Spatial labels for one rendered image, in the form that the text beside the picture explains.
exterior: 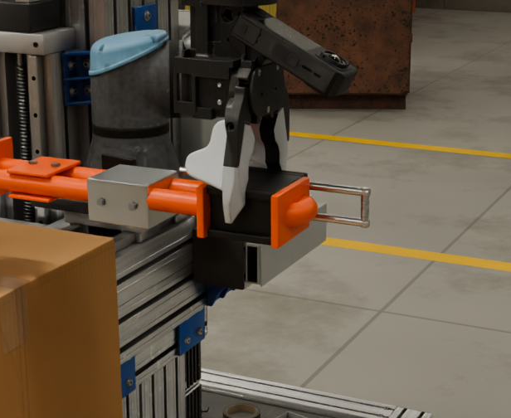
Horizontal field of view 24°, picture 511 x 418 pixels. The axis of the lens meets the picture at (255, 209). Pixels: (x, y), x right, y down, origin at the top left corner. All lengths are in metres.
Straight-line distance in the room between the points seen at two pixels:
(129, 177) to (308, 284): 3.33
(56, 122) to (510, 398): 2.03
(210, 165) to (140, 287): 0.70
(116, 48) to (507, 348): 2.48
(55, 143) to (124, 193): 0.83
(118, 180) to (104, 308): 0.33
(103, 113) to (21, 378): 0.55
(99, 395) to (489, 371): 2.43
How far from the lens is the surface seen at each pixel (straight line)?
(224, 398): 3.09
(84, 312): 1.44
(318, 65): 1.06
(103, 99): 1.78
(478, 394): 3.66
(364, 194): 1.13
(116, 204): 1.18
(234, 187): 1.09
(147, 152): 1.78
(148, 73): 1.76
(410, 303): 4.33
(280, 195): 1.09
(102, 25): 1.99
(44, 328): 1.38
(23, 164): 1.26
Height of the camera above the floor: 1.52
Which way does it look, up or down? 16 degrees down
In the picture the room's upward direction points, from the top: straight up
